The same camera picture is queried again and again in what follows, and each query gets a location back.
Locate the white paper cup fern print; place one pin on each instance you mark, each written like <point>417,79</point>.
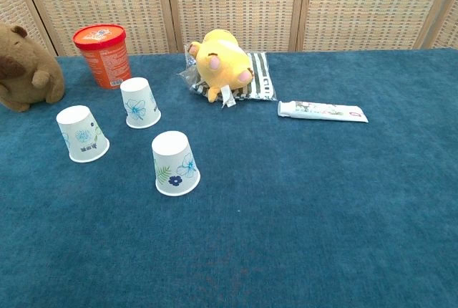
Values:
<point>173,164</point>

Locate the white paper cup large flower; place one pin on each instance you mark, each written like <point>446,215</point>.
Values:
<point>137,100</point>

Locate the white paper cup with text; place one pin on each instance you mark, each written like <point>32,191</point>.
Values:
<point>80,132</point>

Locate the striped plastic package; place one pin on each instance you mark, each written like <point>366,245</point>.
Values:
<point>261,79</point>

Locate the yellow plush toy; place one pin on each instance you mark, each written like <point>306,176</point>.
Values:
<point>222,64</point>

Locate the blue carpet table mat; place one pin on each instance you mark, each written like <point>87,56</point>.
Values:
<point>286,197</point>

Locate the white toothpaste tube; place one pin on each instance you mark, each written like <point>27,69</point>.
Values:
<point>322,111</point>

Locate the woven bamboo folding screen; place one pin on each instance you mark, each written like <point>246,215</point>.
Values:
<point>232,0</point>

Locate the red lidded snack tub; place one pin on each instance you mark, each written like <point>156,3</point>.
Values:
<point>107,61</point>

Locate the brown capybara plush toy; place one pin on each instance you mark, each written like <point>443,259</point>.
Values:
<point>25,71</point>

